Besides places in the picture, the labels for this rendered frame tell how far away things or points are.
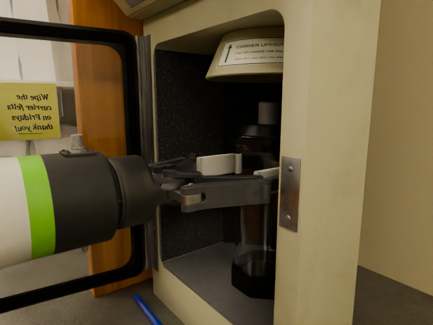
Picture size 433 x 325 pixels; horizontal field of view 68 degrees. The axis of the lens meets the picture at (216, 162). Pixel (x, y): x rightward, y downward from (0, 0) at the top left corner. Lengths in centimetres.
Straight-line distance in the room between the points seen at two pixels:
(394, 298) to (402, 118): 33
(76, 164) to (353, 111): 27
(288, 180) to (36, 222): 22
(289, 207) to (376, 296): 41
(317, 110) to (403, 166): 44
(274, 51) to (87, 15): 32
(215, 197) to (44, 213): 15
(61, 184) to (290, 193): 20
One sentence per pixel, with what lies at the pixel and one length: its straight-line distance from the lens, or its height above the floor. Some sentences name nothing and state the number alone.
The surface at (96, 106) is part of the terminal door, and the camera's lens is 51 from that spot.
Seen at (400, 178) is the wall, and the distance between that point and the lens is 73.
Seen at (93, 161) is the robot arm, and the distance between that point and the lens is 31.
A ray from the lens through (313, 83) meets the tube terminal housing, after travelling 30.
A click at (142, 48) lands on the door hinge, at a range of 55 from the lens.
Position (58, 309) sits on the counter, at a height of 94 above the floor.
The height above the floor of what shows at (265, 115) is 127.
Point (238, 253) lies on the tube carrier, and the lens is 48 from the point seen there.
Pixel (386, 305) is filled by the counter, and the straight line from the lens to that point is 67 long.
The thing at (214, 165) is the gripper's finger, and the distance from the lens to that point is 48.
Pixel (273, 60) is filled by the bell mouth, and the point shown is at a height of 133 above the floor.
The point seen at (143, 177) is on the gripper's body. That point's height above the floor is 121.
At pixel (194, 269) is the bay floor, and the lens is 55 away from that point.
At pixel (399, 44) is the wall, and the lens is 74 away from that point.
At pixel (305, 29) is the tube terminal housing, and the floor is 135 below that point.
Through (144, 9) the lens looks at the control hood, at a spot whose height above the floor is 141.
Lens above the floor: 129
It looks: 11 degrees down
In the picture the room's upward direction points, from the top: straight up
